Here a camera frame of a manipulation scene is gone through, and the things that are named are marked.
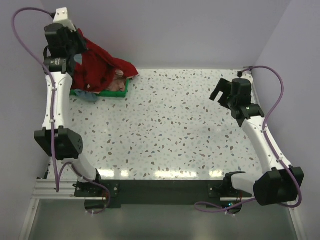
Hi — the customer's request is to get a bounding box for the red t shirt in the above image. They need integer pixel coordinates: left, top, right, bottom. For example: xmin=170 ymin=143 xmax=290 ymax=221
xmin=71 ymin=38 xmax=138 ymax=93

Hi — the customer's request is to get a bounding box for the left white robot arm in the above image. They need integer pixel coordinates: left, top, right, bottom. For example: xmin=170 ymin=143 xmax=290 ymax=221
xmin=34 ymin=23 xmax=104 ymax=196

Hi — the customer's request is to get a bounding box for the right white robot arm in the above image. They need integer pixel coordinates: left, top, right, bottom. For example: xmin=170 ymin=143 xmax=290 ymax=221
xmin=210 ymin=78 xmax=304 ymax=206

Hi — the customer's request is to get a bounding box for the light blue t shirt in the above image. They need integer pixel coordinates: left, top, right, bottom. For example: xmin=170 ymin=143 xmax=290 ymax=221
xmin=73 ymin=89 xmax=99 ymax=103

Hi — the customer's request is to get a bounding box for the pink t shirt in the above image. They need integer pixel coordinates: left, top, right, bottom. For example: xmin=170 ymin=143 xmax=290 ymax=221
xmin=106 ymin=70 xmax=127 ymax=92

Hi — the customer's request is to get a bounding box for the green plastic bin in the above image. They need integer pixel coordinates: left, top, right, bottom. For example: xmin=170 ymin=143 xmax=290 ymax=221
xmin=70 ymin=78 xmax=131 ymax=98

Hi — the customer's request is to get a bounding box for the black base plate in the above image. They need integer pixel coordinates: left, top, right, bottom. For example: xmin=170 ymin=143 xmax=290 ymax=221
xmin=73 ymin=180 xmax=252 ymax=210

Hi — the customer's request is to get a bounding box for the aluminium frame rail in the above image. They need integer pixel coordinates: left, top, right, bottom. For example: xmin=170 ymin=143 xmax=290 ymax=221
xmin=18 ymin=162 xmax=83 ymax=240

